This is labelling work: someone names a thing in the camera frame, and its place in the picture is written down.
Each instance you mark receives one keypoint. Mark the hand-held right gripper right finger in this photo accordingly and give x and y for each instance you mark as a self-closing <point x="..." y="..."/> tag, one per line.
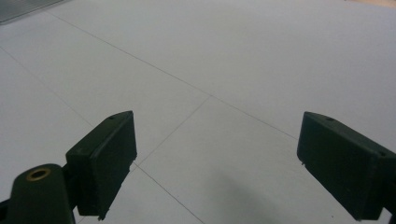
<point x="342" y="165"/>

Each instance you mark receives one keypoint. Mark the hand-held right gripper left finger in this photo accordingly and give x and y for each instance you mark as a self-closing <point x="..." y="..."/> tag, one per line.
<point x="102" y="165"/>

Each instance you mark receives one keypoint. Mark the white table board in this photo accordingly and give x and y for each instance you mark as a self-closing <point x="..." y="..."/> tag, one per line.
<point x="233" y="56"/>

